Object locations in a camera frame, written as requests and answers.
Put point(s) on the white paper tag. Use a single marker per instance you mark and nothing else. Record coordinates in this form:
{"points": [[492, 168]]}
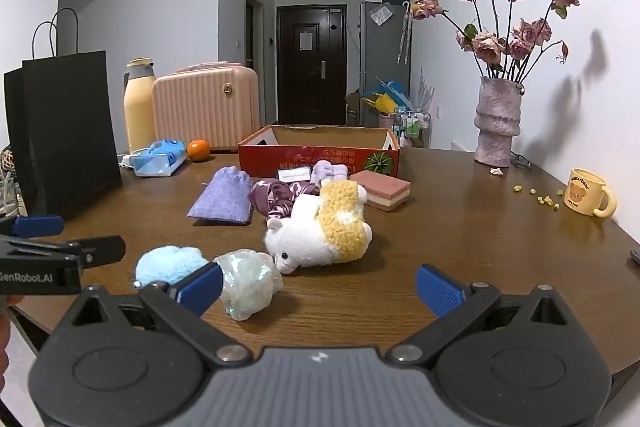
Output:
{"points": [[295, 174]]}

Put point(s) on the black paper bag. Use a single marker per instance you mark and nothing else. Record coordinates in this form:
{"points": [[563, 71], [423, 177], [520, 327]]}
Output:
{"points": [[65, 132]]}

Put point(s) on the dark purple satin scrunchie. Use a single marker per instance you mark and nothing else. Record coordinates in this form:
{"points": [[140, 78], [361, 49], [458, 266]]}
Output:
{"points": [[267, 199]]}

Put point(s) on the pink bucket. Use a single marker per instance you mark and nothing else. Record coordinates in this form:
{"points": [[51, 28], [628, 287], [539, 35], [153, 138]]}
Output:
{"points": [[386, 120]]}

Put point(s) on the yellow bag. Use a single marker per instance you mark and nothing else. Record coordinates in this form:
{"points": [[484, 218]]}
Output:
{"points": [[377, 102]]}

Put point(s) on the scattered yellow crumbs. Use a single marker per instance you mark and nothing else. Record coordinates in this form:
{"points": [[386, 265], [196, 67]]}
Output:
{"points": [[541, 199]]}

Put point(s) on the white charger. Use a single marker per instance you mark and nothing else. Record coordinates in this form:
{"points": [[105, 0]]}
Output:
{"points": [[127, 159]]}

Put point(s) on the grey refrigerator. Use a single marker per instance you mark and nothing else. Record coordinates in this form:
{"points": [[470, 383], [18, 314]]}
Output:
{"points": [[385, 52]]}

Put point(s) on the blue tissue pack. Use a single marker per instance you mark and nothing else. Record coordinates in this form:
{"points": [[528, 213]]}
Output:
{"points": [[160, 157]]}

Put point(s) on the yellow bear mug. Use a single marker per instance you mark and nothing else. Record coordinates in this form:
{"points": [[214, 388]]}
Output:
{"points": [[582, 194]]}

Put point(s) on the orange fruit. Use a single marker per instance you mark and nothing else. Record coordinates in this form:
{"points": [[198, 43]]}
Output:
{"points": [[198, 151]]}

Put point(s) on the dark wooden door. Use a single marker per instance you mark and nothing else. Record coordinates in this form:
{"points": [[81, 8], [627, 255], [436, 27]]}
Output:
{"points": [[310, 72]]}

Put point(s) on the purple fabric pouch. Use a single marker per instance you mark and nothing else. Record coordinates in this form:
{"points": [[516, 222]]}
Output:
{"points": [[222, 197]]}

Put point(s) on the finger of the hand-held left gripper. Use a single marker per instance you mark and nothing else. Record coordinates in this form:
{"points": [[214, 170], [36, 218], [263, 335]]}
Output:
{"points": [[40, 225], [102, 248]]}

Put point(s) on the purple textured vase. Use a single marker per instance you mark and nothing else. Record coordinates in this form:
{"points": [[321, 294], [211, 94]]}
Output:
{"points": [[495, 127]]}

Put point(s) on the pink layered sponge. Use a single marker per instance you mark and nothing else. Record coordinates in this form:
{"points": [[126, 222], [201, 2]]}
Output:
{"points": [[380, 188]]}

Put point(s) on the wicker ball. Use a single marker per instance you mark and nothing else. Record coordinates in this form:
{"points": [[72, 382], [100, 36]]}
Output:
{"points": [[6, 159]]}

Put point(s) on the clear soft pack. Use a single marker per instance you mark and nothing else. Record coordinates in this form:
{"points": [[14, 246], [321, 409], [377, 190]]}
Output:
{"points": [[250, 282]]}

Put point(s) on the red cardboard box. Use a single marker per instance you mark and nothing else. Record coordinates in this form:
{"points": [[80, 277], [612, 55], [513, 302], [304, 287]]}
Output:
{"points": [[270, 159]]}

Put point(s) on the bunch of dried pink roses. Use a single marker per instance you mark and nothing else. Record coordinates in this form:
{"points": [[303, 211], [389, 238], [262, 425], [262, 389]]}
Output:
{"points": [[487, 45]]}

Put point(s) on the white and yellow plush toy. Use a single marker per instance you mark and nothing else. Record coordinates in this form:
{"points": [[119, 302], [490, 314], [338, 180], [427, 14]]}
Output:
{"points": [[320, 242]]}

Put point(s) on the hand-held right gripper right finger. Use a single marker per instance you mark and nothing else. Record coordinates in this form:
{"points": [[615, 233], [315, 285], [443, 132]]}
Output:
{"points": [[440, 289]]}

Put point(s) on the yellow thermos bottle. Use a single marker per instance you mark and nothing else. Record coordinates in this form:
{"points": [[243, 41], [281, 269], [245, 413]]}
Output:
{"points": [[140, 117]]}

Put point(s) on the brown cardboard box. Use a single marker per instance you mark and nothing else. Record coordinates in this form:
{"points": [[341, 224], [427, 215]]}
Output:
{"points": [[352, 102]]}

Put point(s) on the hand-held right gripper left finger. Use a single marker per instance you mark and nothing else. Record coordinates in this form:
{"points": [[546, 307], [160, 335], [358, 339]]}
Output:
{"points": [[200, 289]]}

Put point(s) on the clear plastic bag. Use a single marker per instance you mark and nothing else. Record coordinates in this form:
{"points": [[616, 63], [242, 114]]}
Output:
{"points": [[381, 14]]}

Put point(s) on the lavender scrunchie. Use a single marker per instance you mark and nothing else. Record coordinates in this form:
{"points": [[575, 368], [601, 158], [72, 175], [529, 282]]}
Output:
{"points": [[327, 171]]}

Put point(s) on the white flat board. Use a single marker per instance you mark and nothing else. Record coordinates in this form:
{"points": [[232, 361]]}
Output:
{"points": [[462, 146]]}

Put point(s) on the hanging white umbrellas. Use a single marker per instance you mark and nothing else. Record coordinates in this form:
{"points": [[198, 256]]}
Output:
{"points": [[405, 32]]}

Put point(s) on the light blue fluffy cloth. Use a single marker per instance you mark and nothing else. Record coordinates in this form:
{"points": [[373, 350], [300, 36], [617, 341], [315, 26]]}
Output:
{"points": [[165, 264]]}

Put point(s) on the pink ribbed suitcase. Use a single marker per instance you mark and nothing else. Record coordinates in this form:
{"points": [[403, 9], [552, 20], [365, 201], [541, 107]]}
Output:
{"points": [[205, 107]]}

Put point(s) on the blue folded plastic item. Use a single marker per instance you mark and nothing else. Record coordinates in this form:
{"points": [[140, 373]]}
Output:
{"points": [[395, 89]]}

